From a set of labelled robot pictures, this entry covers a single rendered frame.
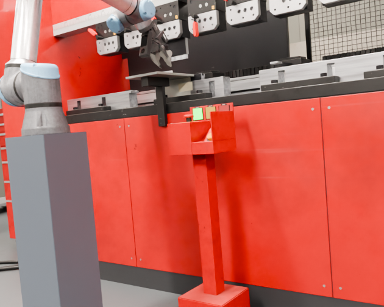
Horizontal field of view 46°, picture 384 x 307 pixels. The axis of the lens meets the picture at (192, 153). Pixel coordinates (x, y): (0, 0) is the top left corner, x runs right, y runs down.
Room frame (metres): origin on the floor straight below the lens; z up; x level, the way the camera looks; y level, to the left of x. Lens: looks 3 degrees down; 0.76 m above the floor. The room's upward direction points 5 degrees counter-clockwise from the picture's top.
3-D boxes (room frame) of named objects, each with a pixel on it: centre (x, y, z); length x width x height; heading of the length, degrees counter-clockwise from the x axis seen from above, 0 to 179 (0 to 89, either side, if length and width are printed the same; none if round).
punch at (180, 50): (2.17, 0.02, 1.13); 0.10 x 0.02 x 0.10; 54
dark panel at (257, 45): (2.72, -0.09, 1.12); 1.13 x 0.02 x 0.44; 54
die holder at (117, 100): (2.50, 0.47, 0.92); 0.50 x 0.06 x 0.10; 54
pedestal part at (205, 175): (1.73, -0.04, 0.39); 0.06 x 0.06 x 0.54; 54
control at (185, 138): (1.73, -0.04, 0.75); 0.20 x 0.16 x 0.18; 54
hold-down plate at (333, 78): (1.77, -0.43, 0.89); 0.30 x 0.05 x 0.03; 54
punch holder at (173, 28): (2.18, 0.05, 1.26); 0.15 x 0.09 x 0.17; 54
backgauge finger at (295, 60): (2.02, -0.45, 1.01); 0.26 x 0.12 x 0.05; 144
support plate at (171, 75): (2.05, 0.11, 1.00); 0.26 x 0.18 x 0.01; 144
